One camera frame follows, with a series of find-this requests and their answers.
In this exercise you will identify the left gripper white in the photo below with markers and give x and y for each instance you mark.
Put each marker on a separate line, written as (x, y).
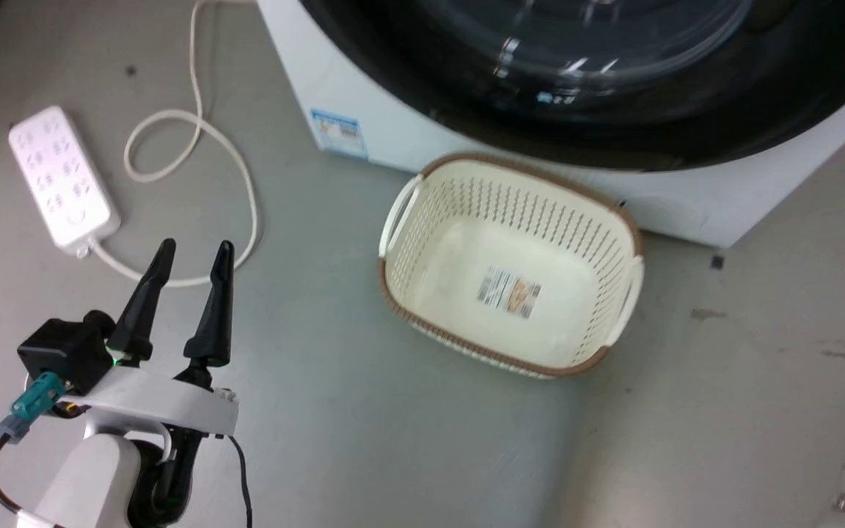
(166, 400)

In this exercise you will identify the small black washing machine foot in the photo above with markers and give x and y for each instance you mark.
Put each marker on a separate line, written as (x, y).
(717, 261)

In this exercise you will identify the black round washing machine door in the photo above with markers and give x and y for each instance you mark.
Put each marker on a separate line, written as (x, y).
(686, 125)

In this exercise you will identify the white washing machine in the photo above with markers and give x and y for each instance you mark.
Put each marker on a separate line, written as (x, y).
(393, 125)

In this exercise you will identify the white power strip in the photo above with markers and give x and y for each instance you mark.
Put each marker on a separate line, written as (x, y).
(59, 176)

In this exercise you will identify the blue energy label sticker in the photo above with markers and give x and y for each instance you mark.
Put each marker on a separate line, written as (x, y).
(339, 133)

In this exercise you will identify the cream laundry basket brown rim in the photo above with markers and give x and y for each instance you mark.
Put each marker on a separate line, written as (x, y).
(459, 242)

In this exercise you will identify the printed label sticker in basket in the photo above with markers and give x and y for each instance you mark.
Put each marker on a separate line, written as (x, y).
(508, 291)

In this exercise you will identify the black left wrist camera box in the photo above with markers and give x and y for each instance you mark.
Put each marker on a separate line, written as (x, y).
(63, 352)

